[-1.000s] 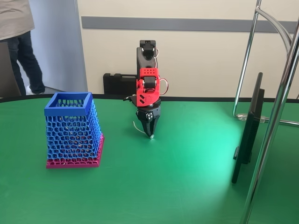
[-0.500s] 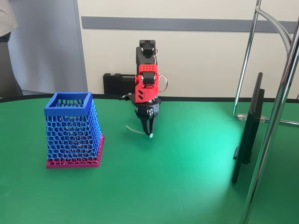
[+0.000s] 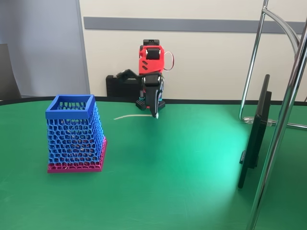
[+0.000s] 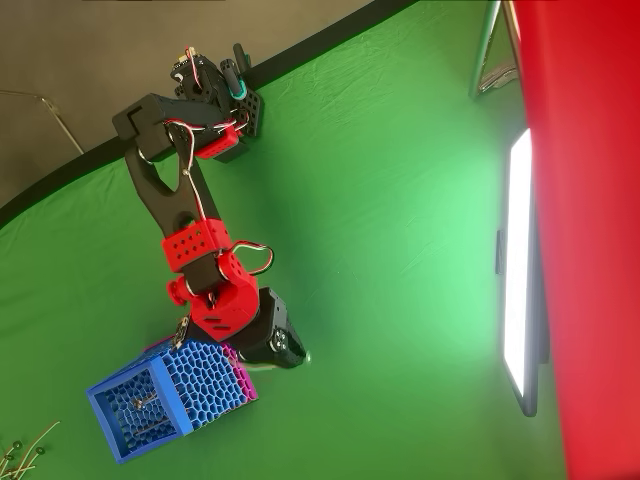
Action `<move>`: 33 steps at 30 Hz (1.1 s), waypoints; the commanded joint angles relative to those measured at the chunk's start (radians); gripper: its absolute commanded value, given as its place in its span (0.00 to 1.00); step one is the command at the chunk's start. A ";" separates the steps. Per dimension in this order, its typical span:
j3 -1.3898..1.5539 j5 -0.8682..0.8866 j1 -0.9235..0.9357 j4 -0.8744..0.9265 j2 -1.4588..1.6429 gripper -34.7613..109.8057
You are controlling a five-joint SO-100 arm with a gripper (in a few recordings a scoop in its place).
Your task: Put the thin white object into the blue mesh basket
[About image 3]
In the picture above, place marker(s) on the white cable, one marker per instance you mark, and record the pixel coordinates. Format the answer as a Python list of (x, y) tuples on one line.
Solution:
[(134, 116)]

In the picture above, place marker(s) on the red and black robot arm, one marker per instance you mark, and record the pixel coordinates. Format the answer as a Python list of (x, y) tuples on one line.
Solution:
[(151, 64)]

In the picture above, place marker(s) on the blue and magenta mesh basket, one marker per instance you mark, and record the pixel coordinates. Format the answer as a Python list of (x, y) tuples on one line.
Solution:
[(74, 134)]

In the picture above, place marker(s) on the black plastic case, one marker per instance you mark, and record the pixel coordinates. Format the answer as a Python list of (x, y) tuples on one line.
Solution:
[(115, 87)]

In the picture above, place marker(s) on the green table cloth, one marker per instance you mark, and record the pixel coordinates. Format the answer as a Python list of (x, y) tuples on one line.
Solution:
[(153, 179)]

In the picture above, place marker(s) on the clear plastic clip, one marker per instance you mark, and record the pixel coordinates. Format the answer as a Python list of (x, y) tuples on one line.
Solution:
[(250, 119)]

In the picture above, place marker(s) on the black monitor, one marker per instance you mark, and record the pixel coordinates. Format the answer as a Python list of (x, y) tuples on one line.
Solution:
[(256, 134)]

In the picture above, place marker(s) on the chrome tube stand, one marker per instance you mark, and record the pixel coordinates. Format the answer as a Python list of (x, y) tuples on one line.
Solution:
[(275, 134)]

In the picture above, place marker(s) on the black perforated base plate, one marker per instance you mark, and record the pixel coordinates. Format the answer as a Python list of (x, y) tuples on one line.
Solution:
[(141, 105)]

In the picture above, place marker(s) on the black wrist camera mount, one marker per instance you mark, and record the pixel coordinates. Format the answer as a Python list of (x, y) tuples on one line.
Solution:
[(128, 73)]

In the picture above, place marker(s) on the grey wall rail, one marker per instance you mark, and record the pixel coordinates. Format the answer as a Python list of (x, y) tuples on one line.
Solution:
[(192, 24)]

